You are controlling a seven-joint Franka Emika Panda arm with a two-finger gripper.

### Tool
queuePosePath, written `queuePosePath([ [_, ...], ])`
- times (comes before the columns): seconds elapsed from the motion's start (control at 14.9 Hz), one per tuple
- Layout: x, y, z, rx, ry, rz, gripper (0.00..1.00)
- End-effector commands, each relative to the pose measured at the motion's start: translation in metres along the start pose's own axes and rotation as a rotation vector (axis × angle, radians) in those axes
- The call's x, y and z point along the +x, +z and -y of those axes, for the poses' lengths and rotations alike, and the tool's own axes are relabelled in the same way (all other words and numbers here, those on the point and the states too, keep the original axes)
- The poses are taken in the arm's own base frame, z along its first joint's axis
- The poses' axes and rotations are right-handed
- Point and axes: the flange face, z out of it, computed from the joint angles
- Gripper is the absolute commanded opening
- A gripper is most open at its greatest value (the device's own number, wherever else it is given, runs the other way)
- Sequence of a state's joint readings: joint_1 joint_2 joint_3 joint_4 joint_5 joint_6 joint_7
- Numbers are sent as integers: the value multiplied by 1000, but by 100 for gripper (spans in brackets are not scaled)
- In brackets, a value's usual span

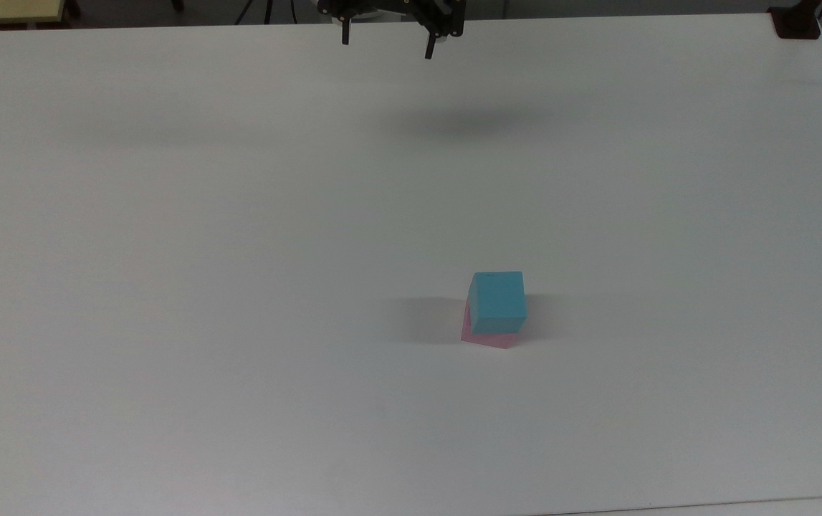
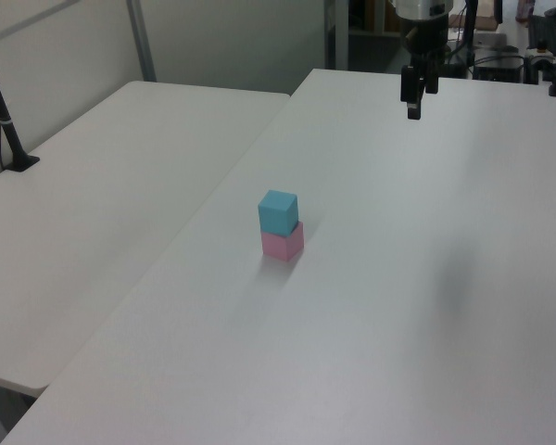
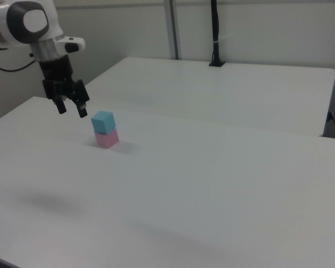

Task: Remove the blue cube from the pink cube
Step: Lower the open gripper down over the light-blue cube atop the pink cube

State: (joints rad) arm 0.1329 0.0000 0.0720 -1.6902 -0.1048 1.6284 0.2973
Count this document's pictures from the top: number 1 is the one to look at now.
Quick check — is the pink cube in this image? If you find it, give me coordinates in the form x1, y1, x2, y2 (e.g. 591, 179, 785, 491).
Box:
460, 300, 519, 350

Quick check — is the yellow table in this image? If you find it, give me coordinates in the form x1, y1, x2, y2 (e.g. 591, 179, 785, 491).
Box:
0, 0, 69, 29

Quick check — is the black camera stand pole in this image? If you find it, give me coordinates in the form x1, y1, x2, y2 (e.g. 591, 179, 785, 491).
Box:
768, 0, 822, 40

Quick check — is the black tripod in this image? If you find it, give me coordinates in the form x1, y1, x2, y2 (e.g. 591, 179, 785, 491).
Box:
234, 0, 276, 26

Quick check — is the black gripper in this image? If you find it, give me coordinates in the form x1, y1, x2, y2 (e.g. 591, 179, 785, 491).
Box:
317, 0, 467, 60

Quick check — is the blue cube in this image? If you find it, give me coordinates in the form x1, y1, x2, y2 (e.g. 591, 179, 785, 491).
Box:
468, 270, 528, 335

